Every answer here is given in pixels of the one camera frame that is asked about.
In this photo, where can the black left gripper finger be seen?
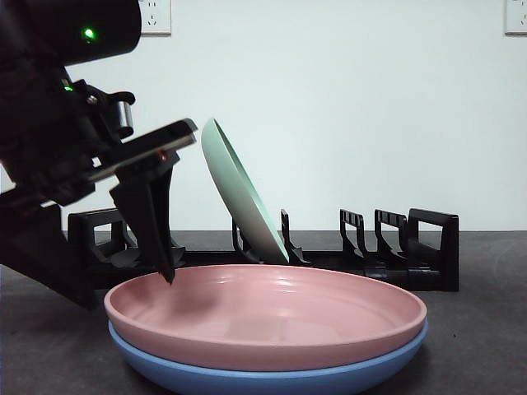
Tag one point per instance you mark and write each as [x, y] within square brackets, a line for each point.
[152, 214]

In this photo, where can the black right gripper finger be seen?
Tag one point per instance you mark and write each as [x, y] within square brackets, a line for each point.
[37, 243]

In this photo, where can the green round plate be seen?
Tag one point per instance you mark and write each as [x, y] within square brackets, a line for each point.
[230, 181]

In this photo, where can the pink round plate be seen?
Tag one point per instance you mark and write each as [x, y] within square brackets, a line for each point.
[267, 329]

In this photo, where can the blue round plate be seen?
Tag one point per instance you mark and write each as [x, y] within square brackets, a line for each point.
[267, 379]

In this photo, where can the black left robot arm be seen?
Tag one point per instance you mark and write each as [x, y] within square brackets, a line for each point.
[33, 103]

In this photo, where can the black plastic dish rack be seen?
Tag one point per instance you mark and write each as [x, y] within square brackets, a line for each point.
[449, 255]

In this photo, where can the white wall socket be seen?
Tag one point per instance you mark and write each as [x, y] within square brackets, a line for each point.
[516, 16]
[158, 18]

